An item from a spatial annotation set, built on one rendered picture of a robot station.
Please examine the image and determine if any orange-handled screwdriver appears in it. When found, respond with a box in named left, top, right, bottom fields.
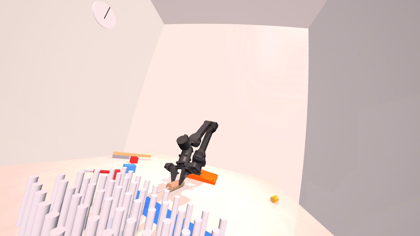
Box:
left=270, top=195, right=279, bottom=203

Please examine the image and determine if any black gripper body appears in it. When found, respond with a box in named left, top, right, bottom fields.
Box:
left=164, top=152, right=200, bottom=172

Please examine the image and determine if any blue block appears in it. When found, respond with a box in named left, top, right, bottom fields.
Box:
left=123, top=164, right=136, bottom=173

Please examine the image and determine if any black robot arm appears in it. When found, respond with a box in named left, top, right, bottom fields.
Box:
left=176, top=120, right=218, bottom=176

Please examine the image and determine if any blue flat strip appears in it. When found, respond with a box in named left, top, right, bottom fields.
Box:
left=136, top=191, right=211, bottom=236

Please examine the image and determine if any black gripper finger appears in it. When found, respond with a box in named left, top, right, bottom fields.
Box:
left=179, top=167, right=192, bottom=185
left=169, top=168, right=179, bottom=182

